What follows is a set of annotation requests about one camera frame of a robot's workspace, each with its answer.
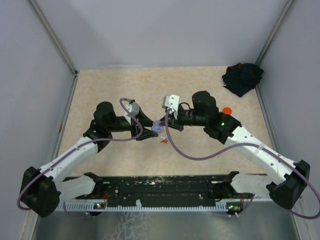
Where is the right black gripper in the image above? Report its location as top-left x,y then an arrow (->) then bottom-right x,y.
159,106 -> 208,132

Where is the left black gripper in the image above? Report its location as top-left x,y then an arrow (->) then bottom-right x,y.
107,106 -> 159,141

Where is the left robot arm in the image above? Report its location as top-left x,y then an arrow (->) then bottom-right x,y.
16,98 -> 164,218

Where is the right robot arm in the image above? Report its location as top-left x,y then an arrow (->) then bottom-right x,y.
162,90 -> 310,210

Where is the orange earbud charging case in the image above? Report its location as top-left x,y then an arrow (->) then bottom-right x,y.
222,107 -> 232,115

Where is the dark blue cloth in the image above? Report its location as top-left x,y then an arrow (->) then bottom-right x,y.
222,62 -> 264,97

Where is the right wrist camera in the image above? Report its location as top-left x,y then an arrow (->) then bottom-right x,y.
162,94 -> 180,120

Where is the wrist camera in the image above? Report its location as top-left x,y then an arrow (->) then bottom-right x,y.
124,100 -> 140,124
162,94 -> 180,120

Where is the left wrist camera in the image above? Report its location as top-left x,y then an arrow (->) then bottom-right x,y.
124,100 -> 140,124

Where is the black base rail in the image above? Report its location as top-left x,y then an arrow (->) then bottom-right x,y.
74,174 -> 253,216

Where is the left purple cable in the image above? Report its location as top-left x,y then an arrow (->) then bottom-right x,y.
16,97 -> 145,211

